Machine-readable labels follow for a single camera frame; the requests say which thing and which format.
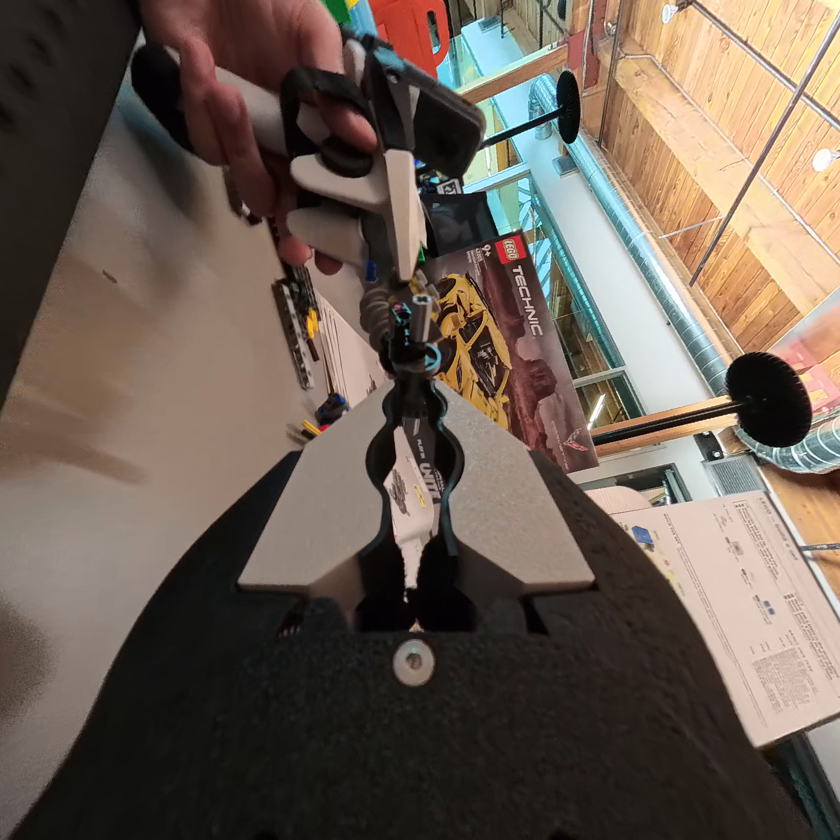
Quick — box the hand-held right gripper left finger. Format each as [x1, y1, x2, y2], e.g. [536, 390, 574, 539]
[236, 379, 403, 608]

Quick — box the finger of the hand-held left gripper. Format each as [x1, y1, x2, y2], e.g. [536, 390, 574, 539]
[384, 148, 429, 283]

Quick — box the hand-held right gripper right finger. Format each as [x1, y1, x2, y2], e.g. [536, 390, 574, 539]
[430, 379, 596, 608]

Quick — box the grey lego engine assembly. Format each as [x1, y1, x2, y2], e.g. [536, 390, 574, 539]
[360, 262, 442, 349]

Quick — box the black yellow lego chassis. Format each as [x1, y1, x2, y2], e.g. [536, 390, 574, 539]
[285, 392, 352, 447]

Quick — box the lego set box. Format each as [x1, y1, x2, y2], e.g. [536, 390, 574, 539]
[403, 230, 599, 509]

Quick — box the person's left hand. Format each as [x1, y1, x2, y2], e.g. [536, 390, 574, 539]
[140, 0, 382, 278]

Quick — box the red plastic bin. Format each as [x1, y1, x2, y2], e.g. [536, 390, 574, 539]
[371, 0, 452, 76]

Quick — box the white sticker sheet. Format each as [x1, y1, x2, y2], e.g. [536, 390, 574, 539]
[390, 453, 437, 562]

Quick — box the black round-base stand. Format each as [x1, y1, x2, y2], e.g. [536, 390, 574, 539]
[591, 351, 815, 450]
[481, 69, 583, 147]

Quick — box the open instruction booklet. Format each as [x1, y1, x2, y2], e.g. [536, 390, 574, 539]
[320, 307, 395, 408]

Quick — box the light grey holed beam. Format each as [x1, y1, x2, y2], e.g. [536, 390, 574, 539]
[272, 266, 324, 392]

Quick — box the clipboard with instruction sheet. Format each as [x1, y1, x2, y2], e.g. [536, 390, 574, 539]
[584, 489, 840, 750]

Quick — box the silver air duct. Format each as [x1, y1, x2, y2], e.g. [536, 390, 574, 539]
[528, 72, 840, 473]

